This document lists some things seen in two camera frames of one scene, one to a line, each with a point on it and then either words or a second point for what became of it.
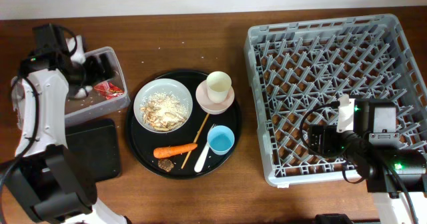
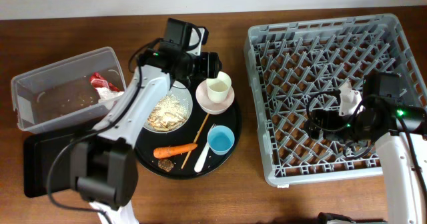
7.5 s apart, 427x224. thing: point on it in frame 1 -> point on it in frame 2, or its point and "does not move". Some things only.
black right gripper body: x=332 y=142 -> x=335 y=124
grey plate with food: x=163 y=105 does not move
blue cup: x=221 y=139 does not move
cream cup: x=218 y=85 does not move
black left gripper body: x=91 y=71 -> x=203 y=66
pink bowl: x=208 y=106 does not move
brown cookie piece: x=165 y=164 does not move
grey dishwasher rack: x=297 y=67 does not move
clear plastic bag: x=81 y=93 -> x=106 y=95
